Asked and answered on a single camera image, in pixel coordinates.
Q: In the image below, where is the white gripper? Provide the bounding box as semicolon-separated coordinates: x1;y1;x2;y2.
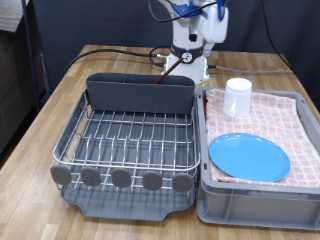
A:
187;3;230;57

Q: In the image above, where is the brown wooden spoon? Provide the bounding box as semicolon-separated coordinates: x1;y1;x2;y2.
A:
154;57;186;85

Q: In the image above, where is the white plastic mug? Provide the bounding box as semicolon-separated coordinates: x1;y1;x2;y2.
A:
222;77;253;118

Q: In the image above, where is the blue plate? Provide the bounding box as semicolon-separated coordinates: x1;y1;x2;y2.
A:
208;132;292;183

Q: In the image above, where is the grey dish drying rack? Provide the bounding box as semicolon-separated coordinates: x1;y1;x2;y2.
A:
58;93;201;222

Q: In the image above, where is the dark grey cutlery holder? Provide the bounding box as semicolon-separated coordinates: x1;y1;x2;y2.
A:
85;72;196;115

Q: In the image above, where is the pink checked towel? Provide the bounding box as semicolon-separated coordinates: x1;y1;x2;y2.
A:
204;88;320;189

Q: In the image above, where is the black metal pole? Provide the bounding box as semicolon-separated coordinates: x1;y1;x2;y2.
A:
20;0;41;113

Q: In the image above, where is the grey plastic crate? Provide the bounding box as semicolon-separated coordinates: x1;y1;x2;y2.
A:
195;87;320;231

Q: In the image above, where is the dark cabinet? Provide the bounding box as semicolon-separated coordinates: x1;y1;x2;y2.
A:
0;28;48;158

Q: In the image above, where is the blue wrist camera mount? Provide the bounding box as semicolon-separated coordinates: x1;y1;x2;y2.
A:
173;1;203;16

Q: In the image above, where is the blue cable clip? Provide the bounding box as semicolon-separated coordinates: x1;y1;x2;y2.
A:
215;0;229;22

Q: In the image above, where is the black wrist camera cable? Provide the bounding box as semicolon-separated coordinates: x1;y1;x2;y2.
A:
148;0;221;24

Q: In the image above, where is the thin black hanging cable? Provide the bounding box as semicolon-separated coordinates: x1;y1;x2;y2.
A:
261;0;299;79

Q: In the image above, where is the thick black cable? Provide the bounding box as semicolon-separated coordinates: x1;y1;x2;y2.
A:
68;45;173;69

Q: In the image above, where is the steel wire dish rack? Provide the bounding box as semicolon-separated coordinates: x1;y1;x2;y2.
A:
49;89;202;195

